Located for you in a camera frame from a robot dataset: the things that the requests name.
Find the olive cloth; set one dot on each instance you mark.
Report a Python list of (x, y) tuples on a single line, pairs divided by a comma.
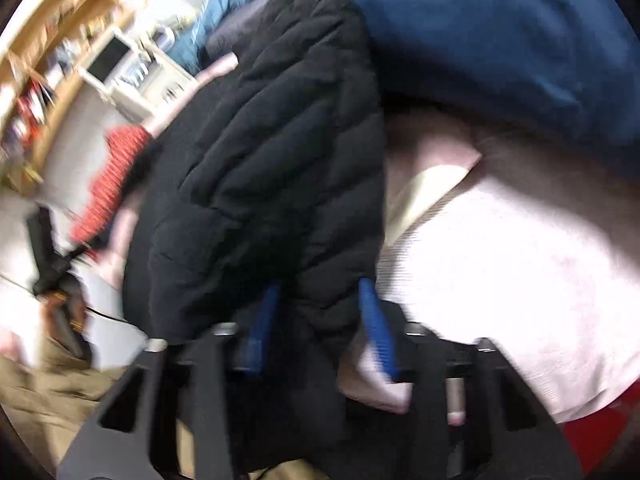
[(40, 400)]

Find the wooden shelf unit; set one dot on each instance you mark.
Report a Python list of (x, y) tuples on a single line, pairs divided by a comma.
[(55, 35)]

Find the pink bed blanket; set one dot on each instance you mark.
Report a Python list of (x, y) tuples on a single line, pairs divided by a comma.
[(500, 270)]

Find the light blue duvet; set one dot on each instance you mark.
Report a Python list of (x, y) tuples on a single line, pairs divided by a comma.
[(225, 10)]

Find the red patterned cloth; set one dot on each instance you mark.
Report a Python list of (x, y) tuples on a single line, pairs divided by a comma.
[(112, 180)]

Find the red glossy panel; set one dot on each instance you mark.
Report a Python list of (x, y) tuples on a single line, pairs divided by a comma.
[(595, 440)]

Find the white cart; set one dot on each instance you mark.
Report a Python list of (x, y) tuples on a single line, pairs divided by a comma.
[(150, 85)]

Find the black quilted jacket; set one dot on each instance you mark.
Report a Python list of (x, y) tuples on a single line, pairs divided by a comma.
[(260, 160)]

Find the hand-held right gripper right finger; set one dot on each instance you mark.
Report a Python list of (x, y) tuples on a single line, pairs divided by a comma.
[(377, 330)]

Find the navy blue cloth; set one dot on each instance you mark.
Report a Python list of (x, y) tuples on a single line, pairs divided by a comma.
[(500, 35)]

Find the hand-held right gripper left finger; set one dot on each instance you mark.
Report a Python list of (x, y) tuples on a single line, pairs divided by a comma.
[(265, 320)]

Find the white screen device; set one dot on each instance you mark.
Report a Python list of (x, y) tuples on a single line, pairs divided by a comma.
[(107, 60)]

